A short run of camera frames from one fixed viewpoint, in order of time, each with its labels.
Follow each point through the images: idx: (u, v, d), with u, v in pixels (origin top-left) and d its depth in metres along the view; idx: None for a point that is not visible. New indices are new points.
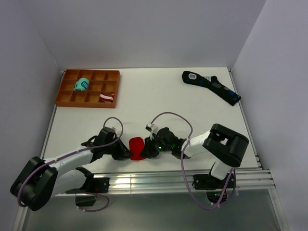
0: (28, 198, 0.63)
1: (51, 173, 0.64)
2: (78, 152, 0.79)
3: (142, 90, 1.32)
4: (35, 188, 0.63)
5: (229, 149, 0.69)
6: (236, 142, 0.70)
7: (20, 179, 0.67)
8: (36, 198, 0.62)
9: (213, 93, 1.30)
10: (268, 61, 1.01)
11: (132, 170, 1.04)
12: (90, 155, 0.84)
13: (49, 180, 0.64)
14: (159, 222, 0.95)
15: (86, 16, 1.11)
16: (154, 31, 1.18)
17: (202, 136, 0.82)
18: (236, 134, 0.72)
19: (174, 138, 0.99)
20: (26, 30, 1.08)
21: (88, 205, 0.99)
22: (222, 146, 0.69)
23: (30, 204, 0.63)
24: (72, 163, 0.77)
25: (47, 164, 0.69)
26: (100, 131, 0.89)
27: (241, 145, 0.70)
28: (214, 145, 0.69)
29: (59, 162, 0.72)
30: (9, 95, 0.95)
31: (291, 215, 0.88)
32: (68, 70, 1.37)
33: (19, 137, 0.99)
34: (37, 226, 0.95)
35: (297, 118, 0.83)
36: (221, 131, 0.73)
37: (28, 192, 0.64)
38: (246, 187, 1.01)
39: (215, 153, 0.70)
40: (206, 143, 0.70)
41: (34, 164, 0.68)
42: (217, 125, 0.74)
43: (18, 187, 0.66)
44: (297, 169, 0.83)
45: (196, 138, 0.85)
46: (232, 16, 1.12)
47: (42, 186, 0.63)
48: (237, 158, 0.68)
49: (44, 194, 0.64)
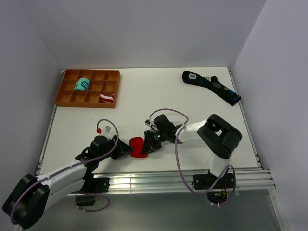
0: (20, 216, 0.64)
1: (43, 191, 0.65)
2: (71, 168, 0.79)
3: (142, 89, 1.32)
4: (27, 207, 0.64)
5: (221, 140, 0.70)
6: (229, 134, 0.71)
7: (13, 197, 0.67)
8: (28, 216, 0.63)
9: (212, 93, 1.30)
10: (268, 61, 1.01)
11: (132, 170, 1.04)
12: (84, 168, 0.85)
13: (41, 199, 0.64)
14: (160, 222, 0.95)
15: (86, 16, 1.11)
16: (154, 31, 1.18)
17: (198, 123, 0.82)
18: (231, 127, 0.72)
19: (168, 122, 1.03)
20: (26, 31, 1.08)
21: (88, 205, 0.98)
22: (215, 135, 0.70)
23: (21, 222, 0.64)
24: (65, 179, 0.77)
25: (39, 182, 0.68)
26: (92, 143, 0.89)
27: (234, 138, 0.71)
28: (207, 134, 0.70)
29: (51, 179, 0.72)
30: (9, 95, 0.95)
31: (291, 215, 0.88)
32: (68, 70, 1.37)
33: (19, 138, 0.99)
34: (37, 226, 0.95)
35: (297, 118, 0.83)
36: (216, 121, 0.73)
37: (20, 210, 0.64)
38: (246, 187, 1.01)
39: (208, 141, 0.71)
40: (200, 130, 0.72)
41: (26, 182, 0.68)
42: (214, 116, 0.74)
43: (10, 205, 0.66)
44: (297, 170, 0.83)
45: (192, 125, 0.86)
46: (232, 16, 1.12)
47: (34, 204, 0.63)
48: (227, 149, 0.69)
49: (36, 211, 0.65)
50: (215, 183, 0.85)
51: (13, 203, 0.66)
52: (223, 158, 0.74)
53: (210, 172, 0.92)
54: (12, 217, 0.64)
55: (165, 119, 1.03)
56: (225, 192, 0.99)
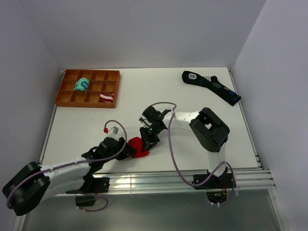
0: (16, 202, 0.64)
1: (42, 183, 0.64)
2: (75, 165, 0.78)
3: (141, 89, 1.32)
4: (24, 194, 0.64)
5: (211, 134, 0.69)
6: (218, 128, 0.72)
7: (14, 181, 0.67)
8: (22, 204, 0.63)
9: (212, 93, 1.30)
10: (268, 61, 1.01)
11: (132, 170, 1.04)
12: (88, 167, 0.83)
13: (39, 190, 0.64)
14: (159, 222, 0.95)
15: (86, 16, 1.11)
16: (154, 31, 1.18)
17: (189, 114, 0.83)
18: (222, 122, 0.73)
19: (154, 111, 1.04)
20: (26, 30, 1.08)
21: (88, 205, 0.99)
22: (206, 129, 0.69)
23: (16, 207, 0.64)
24: (68, 174, 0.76)
25: (41, 173, 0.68)
26: (100, 144, 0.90)
27: (222, 132, 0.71)
28: (198, 126, 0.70)
29: (54, 172, 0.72)
30: (9, 95, 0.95)
31: (291, 215, 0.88)
32: (68, 70, 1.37)
33: (19, 137, 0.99)
34: (37, 227, 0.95)
35: (297, 118, 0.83)
36: (208, 115, 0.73)
37: (17, 196, 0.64)
38: (246, 187, 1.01)
39: (198, 134, 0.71)
40: (192, 123, 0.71)
41: (30, 170, 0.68)
42: (206, 109, 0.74)
43: (9, 188, 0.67)
44: (297, 169, 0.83)
45: (183, 114, 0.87)
46: (232, 17, 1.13)
47: (32, 194, 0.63)
48: (216, 143, 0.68)
49: (32, 201, 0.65)
50: (208, 177, 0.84)
51: (13, 187, 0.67)
52: (210, 150, 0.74)
53: (208, 170, 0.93)
54: (8, 201, 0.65)
55: (150, 108, 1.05)
56: (225, 192, 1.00)
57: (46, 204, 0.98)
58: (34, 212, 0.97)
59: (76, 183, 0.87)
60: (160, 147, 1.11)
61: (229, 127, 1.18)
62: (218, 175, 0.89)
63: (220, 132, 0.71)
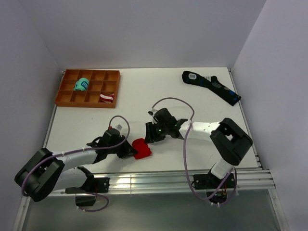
0: (31, 189, 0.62)
1: (57, 165, 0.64)
2: (83, 151, 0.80)
3: (142, 89, 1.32)
4: (39, 179, 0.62)
5: (234, 148, 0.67)
6: (240, 139, 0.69)
7: (27, 168, 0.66)
8: (39, 188, 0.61)
9: (212, 93, 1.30)
10: (268, 61, 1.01)
11: (132, 170, 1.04)
12: (95, 154, 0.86)
13: (55, 173, 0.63)
14: (159, 221, 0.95)
15: (86, 16, 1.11)
16: (154, 31, 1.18)
17: (209, 125, 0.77)
18: (244, 133, 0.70)
19: (170, 116, 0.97)
20: (26, 30, 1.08)
21: (88, 205, 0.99)
22: (228, 142, 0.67)
23: (32, 194, 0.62)
24: (78, 160, 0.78)
25: (55, 157, 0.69)
26: (105, 133, 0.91)
27: (245, 145, 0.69)
28: (221, 139, 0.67)
29: (66, 156, 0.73)
30: (9, 95, 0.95)
31: (291, 215, 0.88)
32: (68, 70, 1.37)
33: (19, 137, 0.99)
34: (37, 227, 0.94)
35: (297, 118, 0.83)
36: (230, 125, 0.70)
37: (31, 182, 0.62)
38: (246, 187, 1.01)
39: (220, 147, 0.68)
40: (214, 135, 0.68)
41: (42, 154, 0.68)
42: (228, 119, 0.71)
43: (22, 176, 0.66)
44: (297, 169, 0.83)
45: (201, 124, 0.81)
46: (232, 17, 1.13)
47: (48, 176, 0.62)
48: (238, 156, 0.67)
49: (48, 186, 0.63)
50: (218, 187, 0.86)
51: (26, 174, 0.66)
52: (230, 163, 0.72)
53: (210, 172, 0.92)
54: (23, 189, 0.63)
55: (166, 112, 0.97)
56: (225, 192, 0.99)
57: (46, 204, 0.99)
58: (34, 212, 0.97)
59: (79, 175, 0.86)
60: (160, 147, 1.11)
61: None
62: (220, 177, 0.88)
63: (243, 145, 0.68)
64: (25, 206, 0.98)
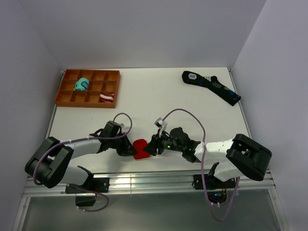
0: (44, 176, 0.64)
1: (67, 150, 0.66)
2: (88, 139, 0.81)
3: (142, 89, 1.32)
4: (50, 166, 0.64)
5: (253, 163, 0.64)
6: (258, 154, 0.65)
7: (36, 156, 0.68)
8: (51, 174, 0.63)
9: (212, 93, 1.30)
10: (268, 61, 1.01)
11: (132, 170, 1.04)
12: (98, 143, 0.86)
13: (65, 158, 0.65)
14: (159, 221, 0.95)
15: (86, 16, 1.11)
16: (154, 31, 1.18)
17: (223, 144, 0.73)
18: (261, 146, 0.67)
19: (187, 140, 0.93)
20: (26, 30, 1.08)
21: (88, 205, 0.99)
22: (246, 159, 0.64)
23: (44, 181, 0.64)
24: (84, 147, 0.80)
25: (62, 144, 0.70)
26: (108, 124, 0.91)
27: (265, 159, 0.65)
28: (237, 157, 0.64)
29: (73, 144, 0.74)
30: (9, 95, 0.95)
31: (291, 215, 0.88)
32: (68, 70, 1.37)
33: (19, 137, 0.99)
34: (37, 227, 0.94)
35: (297, 118, 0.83)
36: (245, 141, 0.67)
37: (43, 170, 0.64)
38: (246, 187, 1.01)
39: (239, 165, 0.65)
40: (230, 155, 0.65)
41: (50, 142, 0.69)
42: (240, 135, 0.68)
43: (32, 165, 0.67)
44: (298, 169, 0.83)
45: (214, 145, 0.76)
46: (232, 17, 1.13)
47: (59, 162, 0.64)
48: (261, 172, 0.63)
49: (59, 172, 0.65)
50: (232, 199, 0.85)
51: (35, 163, 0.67)
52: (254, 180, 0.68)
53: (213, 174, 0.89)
54: (35, 178, 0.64)
55: (185, 137, 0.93)
56: (225, 192, 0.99)
57: (47, 204, 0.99)
58: (34, 212, 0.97)
59: (81, 173, 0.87)
60: None
61: (229, 127, 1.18)
62: (222, 179, 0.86)
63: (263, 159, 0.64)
64: (25, 206, 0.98)
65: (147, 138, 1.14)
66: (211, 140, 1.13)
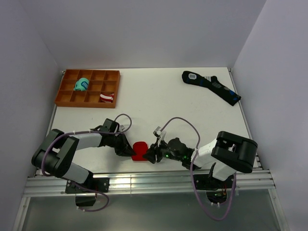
0: (52, 166, 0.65)
1: (73, 140, 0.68)
2: (90, 133, 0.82)
3: (142, 89, 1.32)
4: (57, 156, 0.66)
5: (238, 156, 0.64)
6: (242, 147, 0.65)
7: (42, 148, 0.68)
8: (58, 164, 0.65)
9: (212, 93, 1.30)
10: (268, 61, 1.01)
11: (132, 170, 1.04)
12: (100, 137, 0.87)
13: (72, 147, 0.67)
14: (159, 221, 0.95)
15: (86, 16, 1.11)
16: (154, 31, 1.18)
17: (210, 145, 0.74)
18: (244, 138, 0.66)
19: (185, 149, 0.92)
20: (26, 30, 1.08)
21: (89, 205, 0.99)
22: (230, 153, 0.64)
23: (53, 172, 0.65)
24: (86, 140, 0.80)
25: (67, 134, 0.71)
26: (107, 120, 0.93)
27: (250, 149, 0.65)
28: (221, 154, 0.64)
29: (77, 135, 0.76)
30: (10, 95, 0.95)
31: (291, 215, 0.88)
32: (69, 70, 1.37)
33: (19, 137, 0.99)
34: (36, 227, 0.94)
35: (297, 117, 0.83)
36: (227, 138, 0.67)
37: (50, 160, 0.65)
38: (246, 187, 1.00)
39: (224, 161, 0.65)
40: (215, 152, 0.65)
41: (56, 133, 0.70)
42: (223, 133, 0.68)
43: (38, 157, 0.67)
44: (297, 169, 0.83)
45: (204, 147, 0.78)
46: (232, 17, 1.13)
47: (67, 151, 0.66)
48: (247, 163, 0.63)
49: (66, 161, 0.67)
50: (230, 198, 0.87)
51: (42, 155, 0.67)
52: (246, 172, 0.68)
53: (212, 174, 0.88)
54: (43, 169, 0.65)
55: (183, 147, 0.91)
56: (225, 192, 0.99)
57: (47, 204, 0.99)
58: (34, 212, 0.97)
59: (82, 173, 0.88)
60: None
61: (229, 127, 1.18)
62: (223, 179, 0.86)
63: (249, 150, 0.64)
64: (25, 206, 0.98)
65: (147, 138, 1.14)
66: (211, 140, 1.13)
